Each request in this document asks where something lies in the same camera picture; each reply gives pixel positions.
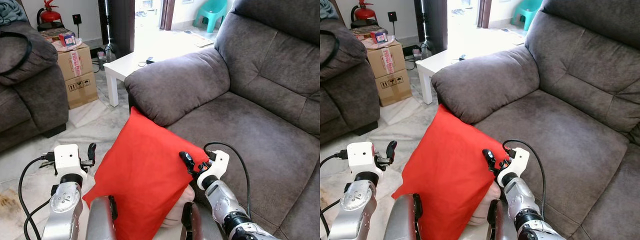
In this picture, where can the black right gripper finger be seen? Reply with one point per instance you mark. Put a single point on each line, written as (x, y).
(187, 161)
(490, 159)

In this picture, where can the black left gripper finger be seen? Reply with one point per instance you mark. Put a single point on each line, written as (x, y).
(92, 151)
(392, 149)

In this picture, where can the red pillow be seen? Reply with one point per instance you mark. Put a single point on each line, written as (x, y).
(142, 175)
(450, 175)

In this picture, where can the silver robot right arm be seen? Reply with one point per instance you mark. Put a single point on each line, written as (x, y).
(222, 202)
(520, 200)

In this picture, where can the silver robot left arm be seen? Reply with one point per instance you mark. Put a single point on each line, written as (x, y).
(62, 210)
(352, 210)

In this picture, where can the pink pillow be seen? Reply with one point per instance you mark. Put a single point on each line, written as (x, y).
(176, 210)
(484, 207)

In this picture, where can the dark grey fabric sofa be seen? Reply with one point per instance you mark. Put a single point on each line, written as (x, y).
(345, 95)
(550, 130)
(30, 100)
(240, 125)

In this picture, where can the cardboard box with black symbols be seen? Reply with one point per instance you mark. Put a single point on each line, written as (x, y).
(82, 95)
(395, 92)

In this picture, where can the silver robot right leg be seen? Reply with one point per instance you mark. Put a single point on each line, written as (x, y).
(500, 225)
(192, 225)

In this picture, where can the cardboard box with red tape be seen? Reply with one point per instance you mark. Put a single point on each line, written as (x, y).
(380, 62)
(67, 65)

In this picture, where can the white table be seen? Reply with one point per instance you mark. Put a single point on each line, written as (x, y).
(435, 62)
(125, 67)

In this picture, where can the small black object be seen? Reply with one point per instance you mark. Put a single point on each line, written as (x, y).
(462, 57)
(150, 60)

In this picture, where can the small red blue box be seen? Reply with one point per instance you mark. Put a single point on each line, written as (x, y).
(67, 39)
(379, 37)

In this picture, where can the patterned flat box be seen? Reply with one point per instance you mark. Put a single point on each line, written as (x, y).
(360, 31)
(50, 34)

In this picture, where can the dark brown door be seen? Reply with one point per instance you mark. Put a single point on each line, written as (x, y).
(120, 25)
(435, 22)

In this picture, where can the red fire extinguisher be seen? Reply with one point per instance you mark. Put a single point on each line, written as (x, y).
(50, 16)
(364, 14)

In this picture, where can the teal plastic chair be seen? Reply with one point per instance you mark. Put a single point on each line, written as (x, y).
(212, 10)
(529, 9)

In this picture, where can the grey blue cloth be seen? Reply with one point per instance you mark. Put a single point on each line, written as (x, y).
(10, 12)
(326, 9)

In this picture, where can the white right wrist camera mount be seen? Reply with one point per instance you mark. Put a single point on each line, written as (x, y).
(217, 167)
(519, 162)

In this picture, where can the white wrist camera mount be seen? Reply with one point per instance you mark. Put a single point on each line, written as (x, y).
(360, 156)
(217, 167)
(67, 159)
(519, 162)

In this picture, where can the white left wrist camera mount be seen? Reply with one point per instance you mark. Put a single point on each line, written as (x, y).
(360, 156)
(67, 159)

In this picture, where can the black wall socket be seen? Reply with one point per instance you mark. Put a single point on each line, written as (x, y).
(392, 16)
(77, 19)

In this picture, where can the brown door frame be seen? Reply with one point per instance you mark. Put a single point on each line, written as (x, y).
(484, 12)
(167, 12)

